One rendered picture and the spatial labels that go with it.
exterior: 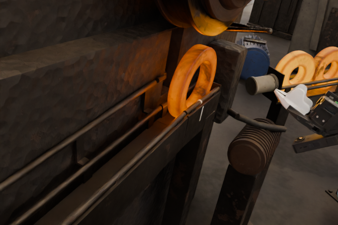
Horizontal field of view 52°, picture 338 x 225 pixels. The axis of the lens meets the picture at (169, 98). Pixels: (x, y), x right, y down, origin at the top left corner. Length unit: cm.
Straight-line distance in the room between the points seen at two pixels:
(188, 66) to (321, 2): 278
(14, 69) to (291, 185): 164
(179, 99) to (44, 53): 32
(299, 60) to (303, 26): 236
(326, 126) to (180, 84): 35
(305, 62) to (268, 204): 78
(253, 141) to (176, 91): 43
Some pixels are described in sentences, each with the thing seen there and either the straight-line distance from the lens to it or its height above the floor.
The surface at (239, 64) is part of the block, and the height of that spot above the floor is 76.
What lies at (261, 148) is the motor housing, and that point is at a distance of 110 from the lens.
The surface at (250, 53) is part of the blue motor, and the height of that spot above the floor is 28.
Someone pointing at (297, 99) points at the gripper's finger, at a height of 76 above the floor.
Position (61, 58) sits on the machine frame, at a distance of 53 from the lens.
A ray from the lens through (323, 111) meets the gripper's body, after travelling 85.
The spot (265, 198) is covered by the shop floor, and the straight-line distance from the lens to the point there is 178.
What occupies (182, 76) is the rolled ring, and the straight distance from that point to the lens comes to 73.
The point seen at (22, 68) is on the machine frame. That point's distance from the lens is 50.
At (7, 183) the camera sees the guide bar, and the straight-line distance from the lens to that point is 54.
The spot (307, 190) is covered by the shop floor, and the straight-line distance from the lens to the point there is 195.
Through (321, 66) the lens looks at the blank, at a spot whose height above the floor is 74.
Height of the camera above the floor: 107
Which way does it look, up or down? 26 degrees down
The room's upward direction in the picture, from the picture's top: 11 degrees clockwise
